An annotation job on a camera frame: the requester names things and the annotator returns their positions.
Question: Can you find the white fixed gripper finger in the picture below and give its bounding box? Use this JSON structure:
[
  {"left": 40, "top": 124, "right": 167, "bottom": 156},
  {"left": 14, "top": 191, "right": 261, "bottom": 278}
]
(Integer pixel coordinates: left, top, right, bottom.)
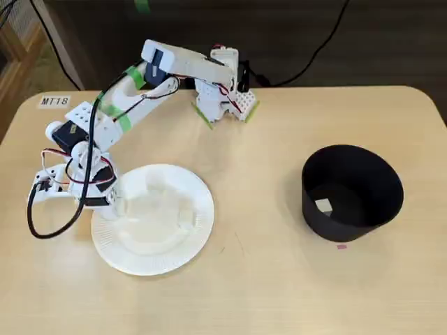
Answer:
[{"left": 113, "top": 181, "right": 131, "bottom": 214}]

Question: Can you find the white moving gripper finger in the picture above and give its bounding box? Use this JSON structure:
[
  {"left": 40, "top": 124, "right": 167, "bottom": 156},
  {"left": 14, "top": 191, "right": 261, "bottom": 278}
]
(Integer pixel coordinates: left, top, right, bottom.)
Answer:
[{"left": 91, "top": 204, "right": 118, "bottom": 221}]

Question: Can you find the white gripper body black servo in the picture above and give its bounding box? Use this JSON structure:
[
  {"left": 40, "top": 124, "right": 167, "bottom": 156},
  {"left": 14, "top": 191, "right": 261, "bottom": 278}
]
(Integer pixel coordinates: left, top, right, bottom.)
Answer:
[{"left": 66, "top": 154, "right": 119, "bottom": 211}]

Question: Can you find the white paper plate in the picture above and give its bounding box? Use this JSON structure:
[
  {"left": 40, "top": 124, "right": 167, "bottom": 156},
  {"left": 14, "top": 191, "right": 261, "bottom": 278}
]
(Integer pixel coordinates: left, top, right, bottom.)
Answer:
[{"left": 90, "top": 163, "right": 215, "bottom": 277}]

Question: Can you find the black pot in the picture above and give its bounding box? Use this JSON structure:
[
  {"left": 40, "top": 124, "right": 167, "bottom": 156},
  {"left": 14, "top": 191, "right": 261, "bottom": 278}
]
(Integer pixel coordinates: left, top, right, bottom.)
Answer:
[{"left": 300, "top": 144, "right": 405, "bottom": 244}]

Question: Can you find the white MT18 label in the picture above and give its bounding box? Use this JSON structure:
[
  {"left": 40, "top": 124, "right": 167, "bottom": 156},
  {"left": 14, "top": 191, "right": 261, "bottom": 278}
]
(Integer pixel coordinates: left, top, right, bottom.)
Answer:
[{"left": 38, "top": 94, "right": 71, "bottom": 110}]

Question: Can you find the green tape strip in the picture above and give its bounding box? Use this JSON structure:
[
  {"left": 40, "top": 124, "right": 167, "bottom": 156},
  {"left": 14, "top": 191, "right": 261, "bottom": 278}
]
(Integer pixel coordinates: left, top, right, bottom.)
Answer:
[
  {"left": 190, "top": 101, "right": 214, "bottom": 131},
  {"left": 244, "top": 100, "right": 261, "bottom": 124}
]

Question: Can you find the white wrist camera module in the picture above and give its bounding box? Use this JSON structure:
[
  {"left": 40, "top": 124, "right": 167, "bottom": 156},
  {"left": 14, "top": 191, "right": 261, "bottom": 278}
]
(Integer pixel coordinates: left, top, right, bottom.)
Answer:
[{"left": 32, "top": 163, "right": 71, "bottom": 202}]

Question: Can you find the thin black cable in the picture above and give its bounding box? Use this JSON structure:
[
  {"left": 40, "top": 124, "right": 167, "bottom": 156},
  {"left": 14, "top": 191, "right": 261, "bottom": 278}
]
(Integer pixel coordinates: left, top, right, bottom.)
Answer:
[{"left": 29, "top": 0, "right": 82, "bottom": 90}]

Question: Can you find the grey metal post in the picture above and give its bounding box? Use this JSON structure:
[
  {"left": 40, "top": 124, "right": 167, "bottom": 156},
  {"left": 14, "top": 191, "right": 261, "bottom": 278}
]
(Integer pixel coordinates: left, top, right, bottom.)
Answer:
[{"left": 36, "top": 0, "right": 87, "bottom": 91}]

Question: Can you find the wooden furniture frame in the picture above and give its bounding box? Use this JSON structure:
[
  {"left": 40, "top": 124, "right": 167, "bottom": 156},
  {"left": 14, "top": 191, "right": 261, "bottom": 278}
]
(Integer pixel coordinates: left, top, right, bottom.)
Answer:
[{"left": 0, "top": 19, "right": 48, "bottom": 140}]

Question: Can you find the black power cable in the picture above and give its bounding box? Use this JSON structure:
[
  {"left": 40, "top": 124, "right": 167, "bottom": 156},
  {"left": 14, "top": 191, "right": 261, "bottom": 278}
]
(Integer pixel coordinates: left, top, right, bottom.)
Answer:
[{"left": 249, "top": 0, "right": 351, "bottom": 87}]

